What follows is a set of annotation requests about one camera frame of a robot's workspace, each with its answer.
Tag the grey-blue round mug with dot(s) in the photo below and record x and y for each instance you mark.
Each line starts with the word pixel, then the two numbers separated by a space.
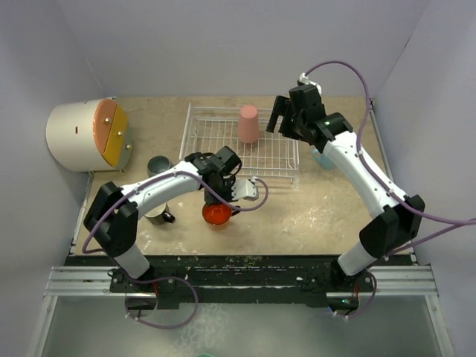
pixel 158 164

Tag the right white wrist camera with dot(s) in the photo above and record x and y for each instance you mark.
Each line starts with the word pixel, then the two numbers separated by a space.
pixel 304 80

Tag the aluminium frame rails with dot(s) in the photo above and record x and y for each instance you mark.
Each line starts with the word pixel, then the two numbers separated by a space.
pixel 316 213

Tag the round cream drawer cabinet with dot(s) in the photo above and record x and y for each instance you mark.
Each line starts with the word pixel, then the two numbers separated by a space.
pixel 90 136

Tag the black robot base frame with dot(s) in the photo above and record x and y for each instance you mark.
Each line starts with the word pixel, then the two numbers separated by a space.
pixel 280 279

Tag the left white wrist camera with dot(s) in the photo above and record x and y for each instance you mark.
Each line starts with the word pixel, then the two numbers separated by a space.
pixel 244 189

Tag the pink tumbler cup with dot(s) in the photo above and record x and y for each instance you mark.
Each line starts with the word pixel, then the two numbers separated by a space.
pixel 248 125

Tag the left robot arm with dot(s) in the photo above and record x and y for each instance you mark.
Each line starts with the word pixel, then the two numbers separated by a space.
pixel 112 219

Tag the light blue mug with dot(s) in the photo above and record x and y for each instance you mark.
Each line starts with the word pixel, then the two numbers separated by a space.
pixel 322 160

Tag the white wire dish rack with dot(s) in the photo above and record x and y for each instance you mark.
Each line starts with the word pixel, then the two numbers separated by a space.
pixel 208 129

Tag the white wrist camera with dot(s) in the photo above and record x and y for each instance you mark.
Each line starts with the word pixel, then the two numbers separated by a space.
pixel 244 189
pixel 304 80

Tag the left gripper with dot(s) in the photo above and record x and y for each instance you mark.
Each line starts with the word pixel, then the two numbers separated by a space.
pixel 227 197

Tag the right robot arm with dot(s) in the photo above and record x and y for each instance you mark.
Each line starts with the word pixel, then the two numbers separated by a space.
pixel 395 216

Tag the orange cup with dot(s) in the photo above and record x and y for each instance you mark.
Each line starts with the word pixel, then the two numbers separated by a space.
pixel 217 214

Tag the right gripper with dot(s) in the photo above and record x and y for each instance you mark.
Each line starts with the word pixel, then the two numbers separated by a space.
pixel 282 107

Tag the black faceted mug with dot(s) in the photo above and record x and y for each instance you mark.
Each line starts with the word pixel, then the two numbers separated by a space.
pixel 160 215

